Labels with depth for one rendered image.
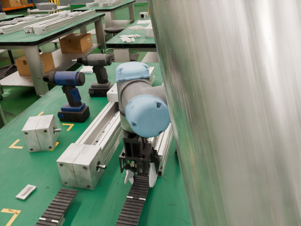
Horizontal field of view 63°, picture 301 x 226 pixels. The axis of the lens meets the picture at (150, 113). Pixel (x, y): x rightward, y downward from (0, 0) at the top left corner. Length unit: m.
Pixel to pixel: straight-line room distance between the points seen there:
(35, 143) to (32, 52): 2.28
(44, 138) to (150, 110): 0.60
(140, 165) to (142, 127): 0.20
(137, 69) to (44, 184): 0.49
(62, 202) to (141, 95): 0.40
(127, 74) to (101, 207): 0.38
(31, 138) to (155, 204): 0.50
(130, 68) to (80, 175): 0.37
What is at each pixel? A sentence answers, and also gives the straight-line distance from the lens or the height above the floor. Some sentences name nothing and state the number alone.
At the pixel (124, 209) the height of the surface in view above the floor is 0.81.
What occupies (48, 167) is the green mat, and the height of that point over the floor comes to 0.78.
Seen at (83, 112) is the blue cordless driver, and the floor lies 0.83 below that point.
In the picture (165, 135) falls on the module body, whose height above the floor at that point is 0.86.
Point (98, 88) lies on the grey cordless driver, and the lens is 1.32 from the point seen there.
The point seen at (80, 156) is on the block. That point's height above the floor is 0.87.
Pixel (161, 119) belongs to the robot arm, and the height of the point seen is 1.10.
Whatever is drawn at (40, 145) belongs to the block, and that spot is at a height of 0.81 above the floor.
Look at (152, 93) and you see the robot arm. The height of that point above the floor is 1.13.
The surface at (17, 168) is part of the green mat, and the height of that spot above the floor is 0.78.
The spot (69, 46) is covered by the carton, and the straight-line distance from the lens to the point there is 4.69.
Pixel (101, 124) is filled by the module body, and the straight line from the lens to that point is 0.95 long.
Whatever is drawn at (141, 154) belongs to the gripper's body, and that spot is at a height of 0.94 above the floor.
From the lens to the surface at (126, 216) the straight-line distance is 0.65.
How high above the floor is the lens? 1.32
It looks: 28 degrees down
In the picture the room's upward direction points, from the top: 3 degrees counter-clockwise
